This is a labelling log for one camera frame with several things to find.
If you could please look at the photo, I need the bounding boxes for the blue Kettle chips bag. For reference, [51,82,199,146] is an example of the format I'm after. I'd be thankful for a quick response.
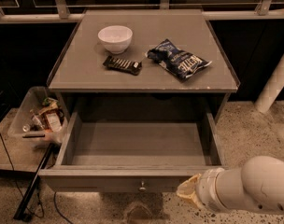
[146,39,211,80]

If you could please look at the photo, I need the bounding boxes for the metal drawer knob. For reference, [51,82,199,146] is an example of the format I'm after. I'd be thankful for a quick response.
[138,181,147,192]

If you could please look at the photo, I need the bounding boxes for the snack packages in bin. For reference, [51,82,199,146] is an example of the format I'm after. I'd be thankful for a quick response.
[30,97,64,133]

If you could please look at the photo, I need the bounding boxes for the white ceramic bowl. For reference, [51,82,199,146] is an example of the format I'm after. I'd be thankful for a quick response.
[98,25,133,54]

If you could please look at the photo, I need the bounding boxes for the grey wooden cabinet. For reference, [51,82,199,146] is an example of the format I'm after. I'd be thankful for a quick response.
[46,8,242,123]

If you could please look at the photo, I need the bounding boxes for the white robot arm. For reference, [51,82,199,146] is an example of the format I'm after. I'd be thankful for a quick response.
[177,156,284,216]

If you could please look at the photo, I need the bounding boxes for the black striped snack bar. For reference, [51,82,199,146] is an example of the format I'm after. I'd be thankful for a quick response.
[103,56,142,76]

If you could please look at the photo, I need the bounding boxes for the black floor cable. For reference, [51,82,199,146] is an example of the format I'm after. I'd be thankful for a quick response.
[0,126,75,224]

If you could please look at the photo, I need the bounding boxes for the metal window railing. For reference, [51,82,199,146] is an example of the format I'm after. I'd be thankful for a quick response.
[0,0,284,25]

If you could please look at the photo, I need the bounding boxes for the grey top drawer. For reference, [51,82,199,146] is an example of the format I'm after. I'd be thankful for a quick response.
[39,111,225,192]

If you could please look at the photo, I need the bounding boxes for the clear plastic storage bin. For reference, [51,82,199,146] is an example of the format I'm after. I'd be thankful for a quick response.
[8,87,68,146]

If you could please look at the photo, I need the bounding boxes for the black metal stand leg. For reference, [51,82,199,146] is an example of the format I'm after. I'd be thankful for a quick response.
[13,143,55,220]

